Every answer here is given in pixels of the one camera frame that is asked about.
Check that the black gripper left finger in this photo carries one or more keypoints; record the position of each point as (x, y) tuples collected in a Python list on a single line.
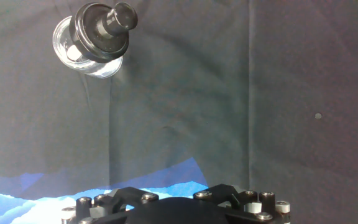
[(110, 202)]

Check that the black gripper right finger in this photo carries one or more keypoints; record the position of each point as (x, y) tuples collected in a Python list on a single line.
[(250, 205)]

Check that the clear glass jar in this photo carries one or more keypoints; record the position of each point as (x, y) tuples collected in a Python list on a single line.
[(70, 56)]

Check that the black cloth with blue print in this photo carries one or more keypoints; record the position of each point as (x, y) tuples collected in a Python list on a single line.
[(197, 109)]

